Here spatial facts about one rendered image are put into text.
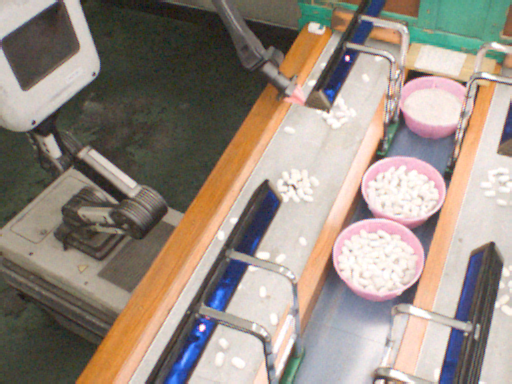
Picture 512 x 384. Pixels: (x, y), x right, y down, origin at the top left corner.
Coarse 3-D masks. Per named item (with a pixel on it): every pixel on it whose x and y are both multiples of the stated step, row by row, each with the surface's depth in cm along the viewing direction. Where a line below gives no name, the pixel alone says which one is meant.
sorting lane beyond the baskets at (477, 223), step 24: (504, 72) 239; (504, 96) 230; (480, 144) 214; (480, 168) 207; (504, 168) 207; (480, 192) 201; (480, 216) 194; (504, 216) 195; (456, 240) 189; (480, 240) 189; (504, 240) 189; (456, 264) 183; (504, 264) 183; (456, 288) 178; (504, 288) 178; (432, 336) 168; (504, 336) 169; (432, 360) 164; (504, 360) 164
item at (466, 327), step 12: (396, 312) 132; (408, 312) 130; (420, 312) 130; (432, 312) 130; (396, 324) 136; (444, 324) 129; (456, 324) 128; (468, 324) 128; (396, 336) 141; (384, 348) 142; (384, 360) 139; (372, 372) 124; (384, 372) 122; (396, 372) 121
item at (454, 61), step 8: (424, 48) 241; (432, 48) 241; (424, 56) 238; (432, 56) 238; (440, 56) 238; (448, 56) 238; (456, 56) 238; (464, 56) 239; (416, 64) 235; (424, 64) 235; (432, 64) 235; (440, 64) 235; (448, 64) 235; (456, 64) 235; (440, 72) 232; (448, 72) 232; (456, 72) 232
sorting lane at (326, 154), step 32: (320, 64) 241; (384, 64) 241; (352, 96) 230; (320, 128) 219; (352, 128) 219; (288, 160) 209; (320, 160) 209; (352, 160) 209; (320, 192) 200; (224, 224) 192; (288, 224) 192; (320, 224) 192; (256, 256) 184; (288, 256) 185; (192, 288) 177; (256, 288) 178; (256, 320) 171; (160, 352) 165; (224, 352) 165; (256, 352) 165
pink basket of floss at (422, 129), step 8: (416, 80) 231; (424, 80) 233; (440, 80) 232; (448, 80) 231; (408, 88) 231; (416, 88) 233; (424, 88) 234; (432, 88) 235; (440, 88) 234; (456, 88) 231; (464, 88) 228; (456, 96) 232; (400, 104) 223; (472, 104) 223; (408, 120) 223; (416, 120) 217; (416, 128) 223; (424, 128) 220; (432, 128) 218; (440, 128) 218; (448, 128) 219; (424, 136) 225; (432, 136) 224; (440, 136) 224
